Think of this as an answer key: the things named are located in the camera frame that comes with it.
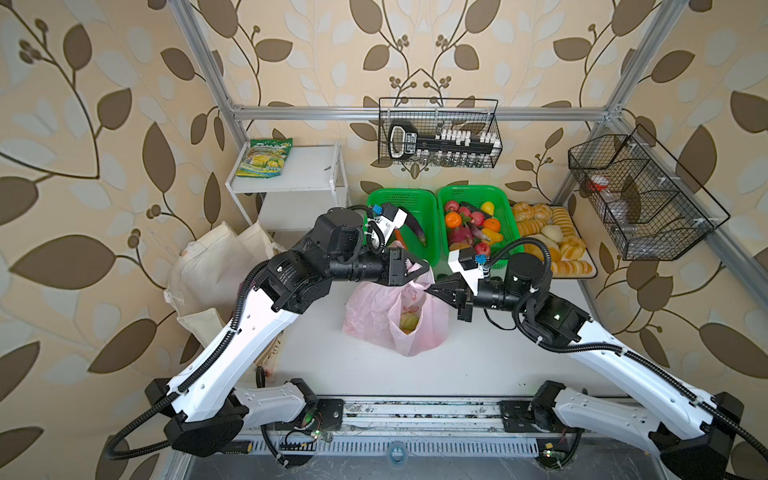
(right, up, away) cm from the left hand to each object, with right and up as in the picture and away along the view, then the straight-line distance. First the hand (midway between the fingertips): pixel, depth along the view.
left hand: (428, 267), depth 54 cm
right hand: (+1, -5, +6) cm, 8 cm away
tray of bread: (+54, +11, +58) cm, 80 cm away
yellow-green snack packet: (-43, +28, +30) cm, 60 cm away
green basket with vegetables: (+5, +19, +61) cm, 64 cm away
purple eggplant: (+1, +11, +58) cm, 59 cm away
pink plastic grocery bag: (-11, -12, +14) cm, 22 cm away
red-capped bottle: (+50, +20, +27) cm, 60 cm away
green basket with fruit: (+25, +13, +58) cm, 64 cm away
